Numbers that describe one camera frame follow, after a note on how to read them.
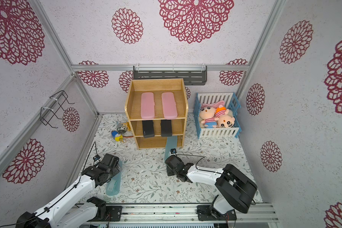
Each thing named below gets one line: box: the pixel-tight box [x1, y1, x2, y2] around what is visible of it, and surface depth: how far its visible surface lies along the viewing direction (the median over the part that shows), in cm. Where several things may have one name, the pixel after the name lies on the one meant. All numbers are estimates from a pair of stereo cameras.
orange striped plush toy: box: [214, 104, 236, 128], surface depth 102 cm
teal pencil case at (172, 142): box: [164, 135, 179, 162], surface depth 99 cm
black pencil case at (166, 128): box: [160, 119, 172, 137], surface depth 91 cm
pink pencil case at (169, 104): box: [161, 91, 178, 120], surface depth 81 cm
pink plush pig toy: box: [199, 100, 226, 129], surface depth 104 cm
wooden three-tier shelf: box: [124, 78, 189, 150], surface depth 89 cm
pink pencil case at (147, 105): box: [141, 92, 155, 120], surface depth 81 cm
